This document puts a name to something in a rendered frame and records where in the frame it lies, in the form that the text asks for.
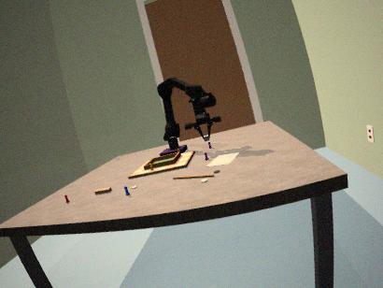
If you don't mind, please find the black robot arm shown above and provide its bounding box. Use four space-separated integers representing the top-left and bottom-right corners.
157 77 217 151

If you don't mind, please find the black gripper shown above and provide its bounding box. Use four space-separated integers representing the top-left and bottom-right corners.
184 108 221 139

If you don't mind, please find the white game board track with arrows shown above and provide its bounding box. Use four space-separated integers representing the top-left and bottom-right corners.
131 151 192 176

